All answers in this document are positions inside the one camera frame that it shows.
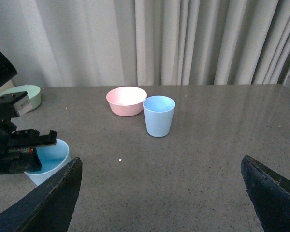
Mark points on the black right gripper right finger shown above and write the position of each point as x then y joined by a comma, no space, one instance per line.
269,193

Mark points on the cream toaster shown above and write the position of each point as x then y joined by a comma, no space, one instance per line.
6,86

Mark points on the pink bowl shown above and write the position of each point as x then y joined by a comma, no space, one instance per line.
126,101

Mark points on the grey curtain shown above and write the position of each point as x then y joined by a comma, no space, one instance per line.
68,43

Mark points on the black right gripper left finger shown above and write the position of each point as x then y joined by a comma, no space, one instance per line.
50,206

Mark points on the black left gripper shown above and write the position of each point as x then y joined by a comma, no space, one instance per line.
18,161

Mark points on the green bowl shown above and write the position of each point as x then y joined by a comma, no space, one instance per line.
34,94

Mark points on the blue cup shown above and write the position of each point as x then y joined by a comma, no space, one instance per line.
158,112
52,158

